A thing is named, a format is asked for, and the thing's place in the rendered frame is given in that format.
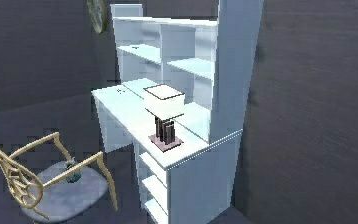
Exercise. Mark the white shade table lamp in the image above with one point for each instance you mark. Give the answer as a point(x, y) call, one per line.
point(163, 100)

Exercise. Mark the white desk with shelves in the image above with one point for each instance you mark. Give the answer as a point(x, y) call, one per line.
point(200, 186)

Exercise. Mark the small teal object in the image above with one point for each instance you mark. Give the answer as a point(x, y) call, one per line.
point(73, 171)

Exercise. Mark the tan chair with grey seat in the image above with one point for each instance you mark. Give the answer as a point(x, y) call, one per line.
point(67, 196)

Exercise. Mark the round olive wall ornament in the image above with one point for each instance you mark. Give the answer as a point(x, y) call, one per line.
point(97, 13)

